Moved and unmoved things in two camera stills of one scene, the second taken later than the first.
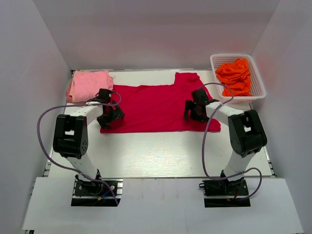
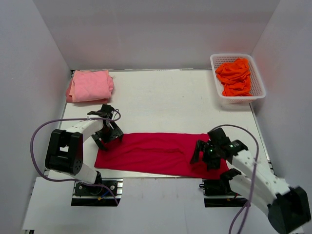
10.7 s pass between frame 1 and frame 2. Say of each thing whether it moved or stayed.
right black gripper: moved
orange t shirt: stayed
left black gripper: moved
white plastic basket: stayed
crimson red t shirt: moved
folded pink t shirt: stayed
